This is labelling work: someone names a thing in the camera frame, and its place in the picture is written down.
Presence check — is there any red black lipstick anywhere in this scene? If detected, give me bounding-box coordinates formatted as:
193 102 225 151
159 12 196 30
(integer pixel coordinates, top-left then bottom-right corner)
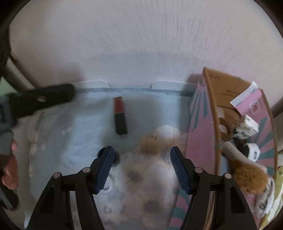
114 97 128 135

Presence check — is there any person's left hand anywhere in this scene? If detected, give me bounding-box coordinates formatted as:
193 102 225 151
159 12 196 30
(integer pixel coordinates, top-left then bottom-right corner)
1 139 19 190

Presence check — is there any white paw print sock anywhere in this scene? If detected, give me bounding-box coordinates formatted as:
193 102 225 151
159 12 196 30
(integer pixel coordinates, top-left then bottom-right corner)
244 143 275 218

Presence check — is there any brown fluffy brush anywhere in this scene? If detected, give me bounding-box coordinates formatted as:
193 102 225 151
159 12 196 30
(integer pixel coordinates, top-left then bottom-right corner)
221 141 268 194

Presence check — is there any cardboard box pink lining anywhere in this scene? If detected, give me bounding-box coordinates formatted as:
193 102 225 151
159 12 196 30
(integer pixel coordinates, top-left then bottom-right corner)
169 68 282 229

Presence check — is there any black round cap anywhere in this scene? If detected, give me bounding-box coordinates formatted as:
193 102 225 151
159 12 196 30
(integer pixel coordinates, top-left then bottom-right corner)
97 148 120 167

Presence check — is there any small white printed box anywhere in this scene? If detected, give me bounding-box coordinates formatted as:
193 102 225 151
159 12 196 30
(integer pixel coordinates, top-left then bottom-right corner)
233 115 259 139

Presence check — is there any light blue floral cloth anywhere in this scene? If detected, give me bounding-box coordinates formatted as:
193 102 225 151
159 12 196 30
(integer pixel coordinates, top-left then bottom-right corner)
13 87 193 230

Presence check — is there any beige small cylinder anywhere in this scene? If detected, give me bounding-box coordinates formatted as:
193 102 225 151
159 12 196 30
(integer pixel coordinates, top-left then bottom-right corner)
141 136 164 155

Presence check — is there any clear plastic tray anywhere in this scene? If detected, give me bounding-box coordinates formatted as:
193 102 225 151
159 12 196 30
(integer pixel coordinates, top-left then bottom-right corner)
22 79 197 230

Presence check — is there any brown scrunchie ring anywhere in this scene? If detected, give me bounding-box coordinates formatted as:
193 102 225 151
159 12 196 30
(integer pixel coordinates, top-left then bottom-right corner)
218 118 236 142

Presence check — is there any black curved table frame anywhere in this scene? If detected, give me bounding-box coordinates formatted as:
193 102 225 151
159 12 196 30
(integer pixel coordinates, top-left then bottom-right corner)
0 26 34 98

